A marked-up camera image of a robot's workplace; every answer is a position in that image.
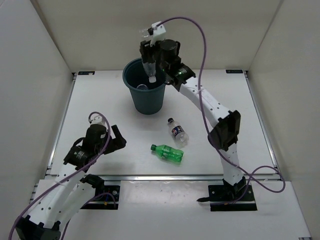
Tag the clear bottle dark green label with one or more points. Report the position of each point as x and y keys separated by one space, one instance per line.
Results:
x=149 y=68

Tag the dark teal plastic bin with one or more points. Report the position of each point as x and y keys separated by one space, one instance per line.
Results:
x=147 y=102

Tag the clear bottle blue label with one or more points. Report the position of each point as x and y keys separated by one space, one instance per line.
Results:
x=142 y=87

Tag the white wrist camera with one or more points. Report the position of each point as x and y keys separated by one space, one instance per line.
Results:
x=157 y=33
x=97 y=120

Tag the black label sticker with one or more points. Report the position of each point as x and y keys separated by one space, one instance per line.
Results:
x=86 y=73
x=234 y=71

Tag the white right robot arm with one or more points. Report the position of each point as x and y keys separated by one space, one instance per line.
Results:
x=225 y=125

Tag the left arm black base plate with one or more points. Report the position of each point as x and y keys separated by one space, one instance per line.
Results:
x=106 y=199

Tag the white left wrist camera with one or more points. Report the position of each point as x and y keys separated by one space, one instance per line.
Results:
x=97 y=120

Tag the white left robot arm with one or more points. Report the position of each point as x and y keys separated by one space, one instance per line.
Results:
x=72 y=188

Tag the black label sticker right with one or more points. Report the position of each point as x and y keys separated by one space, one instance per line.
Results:
x=234 y=71

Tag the clear Pepsi bottle black cap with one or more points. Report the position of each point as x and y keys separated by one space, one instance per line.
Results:
x=181 y=138

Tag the green plastic soda bottle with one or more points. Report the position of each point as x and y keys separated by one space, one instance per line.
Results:
x=167 y=154

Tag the black label sticker left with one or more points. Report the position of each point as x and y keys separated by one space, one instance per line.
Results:
x=86 y=73

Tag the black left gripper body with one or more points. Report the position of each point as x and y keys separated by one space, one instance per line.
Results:
x=100 y=146

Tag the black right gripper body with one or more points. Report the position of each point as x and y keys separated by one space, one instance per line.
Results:
x=164 y=65

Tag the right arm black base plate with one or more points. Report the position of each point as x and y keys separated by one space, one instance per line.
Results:
x=221 y=201

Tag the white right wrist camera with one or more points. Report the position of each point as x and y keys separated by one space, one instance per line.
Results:
x=157 y=33

